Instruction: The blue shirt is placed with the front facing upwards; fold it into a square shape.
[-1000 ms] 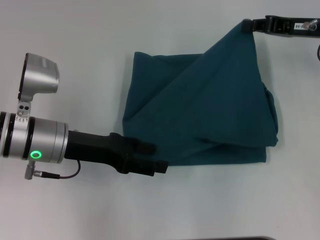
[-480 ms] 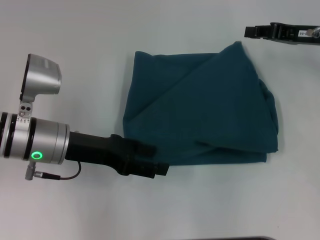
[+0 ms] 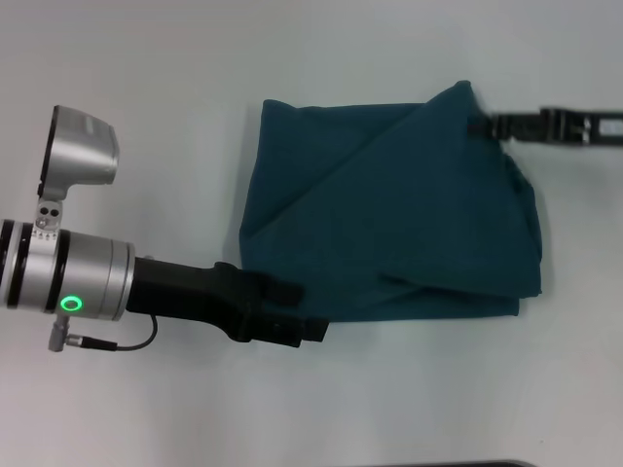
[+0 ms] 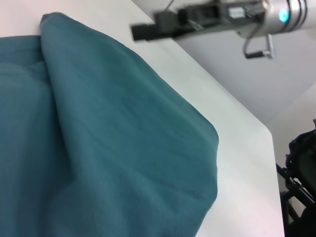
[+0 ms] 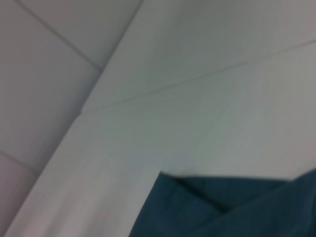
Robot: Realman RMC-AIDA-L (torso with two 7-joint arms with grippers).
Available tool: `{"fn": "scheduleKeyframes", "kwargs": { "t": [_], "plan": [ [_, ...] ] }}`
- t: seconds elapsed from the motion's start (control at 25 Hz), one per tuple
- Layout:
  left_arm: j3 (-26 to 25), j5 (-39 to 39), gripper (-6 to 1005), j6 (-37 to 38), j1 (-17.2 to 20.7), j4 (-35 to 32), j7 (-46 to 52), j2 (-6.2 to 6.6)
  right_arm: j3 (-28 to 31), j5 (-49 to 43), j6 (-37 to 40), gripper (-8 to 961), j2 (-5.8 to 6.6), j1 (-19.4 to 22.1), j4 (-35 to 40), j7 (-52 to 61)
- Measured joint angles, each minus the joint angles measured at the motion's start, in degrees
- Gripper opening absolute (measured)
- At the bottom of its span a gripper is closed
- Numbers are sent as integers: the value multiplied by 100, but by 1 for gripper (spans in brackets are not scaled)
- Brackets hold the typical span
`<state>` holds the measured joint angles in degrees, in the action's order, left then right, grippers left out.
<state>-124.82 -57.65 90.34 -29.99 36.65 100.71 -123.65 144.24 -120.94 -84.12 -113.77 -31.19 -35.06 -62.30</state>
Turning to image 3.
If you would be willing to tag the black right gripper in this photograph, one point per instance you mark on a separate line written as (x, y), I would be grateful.
(606, 129)

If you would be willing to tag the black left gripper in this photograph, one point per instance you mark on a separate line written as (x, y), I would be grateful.
(190, 294)

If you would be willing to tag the teal T-shirt with FREE print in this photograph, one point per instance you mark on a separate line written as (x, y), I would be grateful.
(389, 219)

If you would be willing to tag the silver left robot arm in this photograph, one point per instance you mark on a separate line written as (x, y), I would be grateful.
(87, 275)

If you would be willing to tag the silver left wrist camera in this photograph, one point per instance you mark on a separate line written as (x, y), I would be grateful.
(80, 148)

